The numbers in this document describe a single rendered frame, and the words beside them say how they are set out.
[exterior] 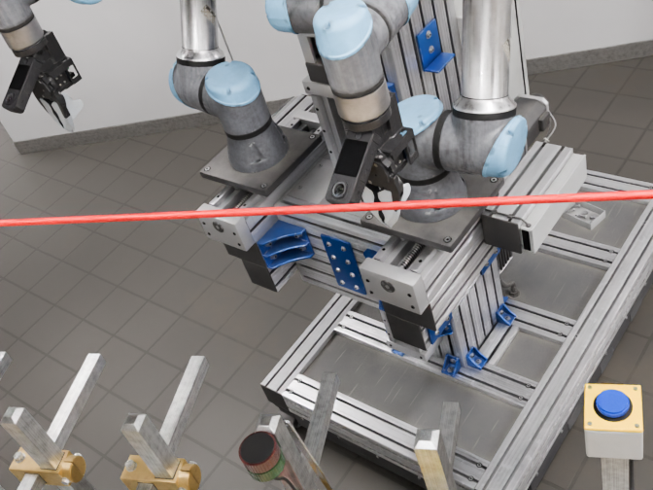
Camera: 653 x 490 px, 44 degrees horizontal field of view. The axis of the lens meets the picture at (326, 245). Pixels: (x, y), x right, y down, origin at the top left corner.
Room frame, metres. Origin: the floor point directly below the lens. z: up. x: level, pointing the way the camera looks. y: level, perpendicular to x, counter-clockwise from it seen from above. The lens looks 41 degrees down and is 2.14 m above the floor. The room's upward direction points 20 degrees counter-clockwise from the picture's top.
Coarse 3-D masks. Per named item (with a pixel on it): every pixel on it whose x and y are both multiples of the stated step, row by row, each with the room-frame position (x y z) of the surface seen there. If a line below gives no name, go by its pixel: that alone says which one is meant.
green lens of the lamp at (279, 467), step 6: (282, 456) 0.75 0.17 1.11; (282, 462) 0.74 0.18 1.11; (276, 468) 0.73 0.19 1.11; (282, 468) 0.74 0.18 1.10; (252, 474) 0.74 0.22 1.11; (258, 474) 0.73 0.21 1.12; (264, 474) 0.73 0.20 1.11; (270, 474) 0.73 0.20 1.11; (276, 474) 0.73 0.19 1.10; (258, 480) 0.73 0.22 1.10; (264, 480) 0.73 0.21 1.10
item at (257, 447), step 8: (248, 440) 0.77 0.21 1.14; (256, 440) 0.77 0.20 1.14; (264, 440) 0.76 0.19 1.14; (272, 440) 0.76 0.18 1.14; (248, 448) 0.76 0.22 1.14; (256, 448) 0.76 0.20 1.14; (264, 448) 0.75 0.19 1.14; (272, 448) 0.75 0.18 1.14; (248, 456) 0.75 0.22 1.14; (256, 456) 0.74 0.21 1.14; (264, 456) 0.74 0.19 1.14; (288, 480) 0.77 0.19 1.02
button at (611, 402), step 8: (608, 392) 0.59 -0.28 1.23; (616, 392) 0.58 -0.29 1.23; (600, 400) 0.58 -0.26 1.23; (608, 400) 0.58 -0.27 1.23; (616, 400) 0.57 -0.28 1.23; (624, 400) 0.57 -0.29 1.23; (600, 408) 0.57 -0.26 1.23; (608, 408) 0.56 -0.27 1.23; (616, 408) 0.56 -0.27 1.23; (624, 408) 0.56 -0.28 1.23; (608, 416) 0.56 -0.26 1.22; (616, 416) 0.55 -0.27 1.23
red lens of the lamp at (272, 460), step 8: (256, 432) 0.79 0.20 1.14; (264, 432) 0.78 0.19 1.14; (240, 448) 0.77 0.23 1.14; (240, 456) 0.75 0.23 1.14; (272, 456) 0.73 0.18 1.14; (248, 464) 0.74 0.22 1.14; (256, 464) 0.73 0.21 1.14; (264, 464) 0.73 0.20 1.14; (272, 464) 0.73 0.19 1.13; (256, 472) 0.73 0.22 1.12
